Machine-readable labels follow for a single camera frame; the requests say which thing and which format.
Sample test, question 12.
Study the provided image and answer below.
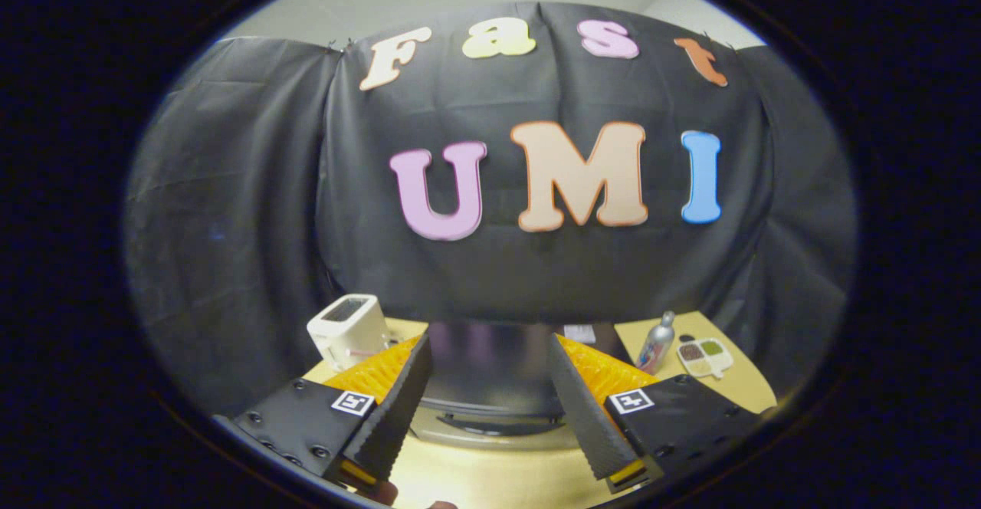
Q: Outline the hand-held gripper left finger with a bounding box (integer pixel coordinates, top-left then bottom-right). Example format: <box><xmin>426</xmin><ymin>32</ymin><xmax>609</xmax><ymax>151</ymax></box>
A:
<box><xmin>215</xmin><ymin>333</ymin><xmax>434</xmax><ymax>491</ymax></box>

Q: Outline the silver bottle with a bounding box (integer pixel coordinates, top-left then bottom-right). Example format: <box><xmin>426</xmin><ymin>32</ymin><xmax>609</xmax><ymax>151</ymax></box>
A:
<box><xmin>636</xmin><ymin>310</ymin><xmax>677</xmax><ymax>376</ymax></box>

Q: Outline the white slot toaster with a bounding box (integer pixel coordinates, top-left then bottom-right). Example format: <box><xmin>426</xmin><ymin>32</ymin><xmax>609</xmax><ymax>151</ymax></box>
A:
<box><xmin>307</xmin><ymin>293</ymin><xmax>392</xmax><ymax>372</ymax></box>

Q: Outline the white divided seasoning dish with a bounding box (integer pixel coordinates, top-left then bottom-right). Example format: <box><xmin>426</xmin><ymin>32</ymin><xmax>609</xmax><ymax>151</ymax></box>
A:
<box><xmin>677</xmin><ymin>337</ymin><xmax>734</xmax><ymax>379</ymax></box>

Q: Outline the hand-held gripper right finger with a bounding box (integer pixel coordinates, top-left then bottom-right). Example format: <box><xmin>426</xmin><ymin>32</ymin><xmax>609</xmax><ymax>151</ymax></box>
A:
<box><xmin>546</xmin><ymin>333</ymin><xmax>763</xmax><ymax>493</ymax></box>

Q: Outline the black toaster oven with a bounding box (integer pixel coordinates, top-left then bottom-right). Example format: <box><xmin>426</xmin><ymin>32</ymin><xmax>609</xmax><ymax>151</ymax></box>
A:
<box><xmin>406</xmin><ymin>321</ymin><xmax>637</xmax><ymax>450</ymax></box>

